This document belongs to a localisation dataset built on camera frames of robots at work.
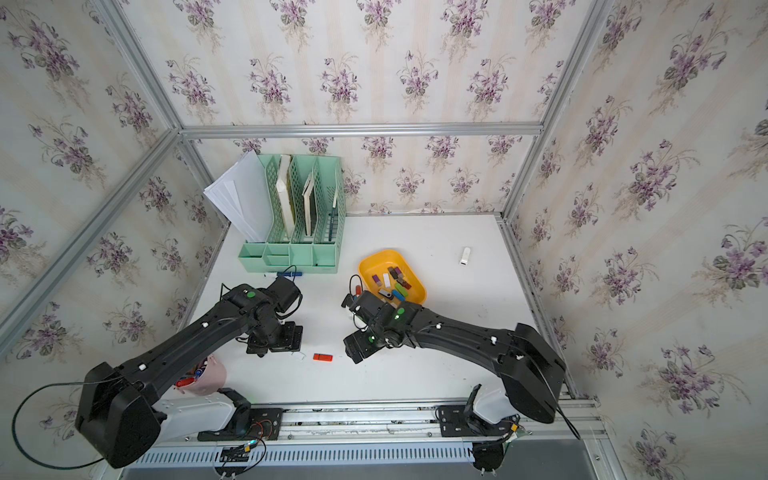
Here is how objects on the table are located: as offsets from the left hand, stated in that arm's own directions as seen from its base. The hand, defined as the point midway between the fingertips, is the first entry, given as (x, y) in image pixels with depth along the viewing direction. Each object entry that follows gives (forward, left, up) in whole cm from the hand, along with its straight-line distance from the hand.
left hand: (292, 350), depth 77 cm
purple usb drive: (+26, -22, -7) cm, 35 cm away
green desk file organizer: (+46, +1, +11) cm, 48 cm away
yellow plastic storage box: (+32, -22, -4) cm, 39 cm away
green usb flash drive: (+23, -31, -7) cm, 39 cm away
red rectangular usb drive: (+1, -7, -8) cm, 11 cm away
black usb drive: (+30, -28, -7) cm, 41 cm away
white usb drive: (+27, -26, -8) cm, 38 cm away
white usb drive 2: (+1, 0, -8) cm, 8 cm away
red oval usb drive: (+23, -16, -8) cm, 29 cm away
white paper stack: (+46, +22, +14) cm, 53 cm away
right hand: (+1, -18, 0) cm, 19 cm away
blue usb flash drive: (+21, -29, -7) cm, 37 cm away
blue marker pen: (+29, +8, -7) cm, 31 cm away
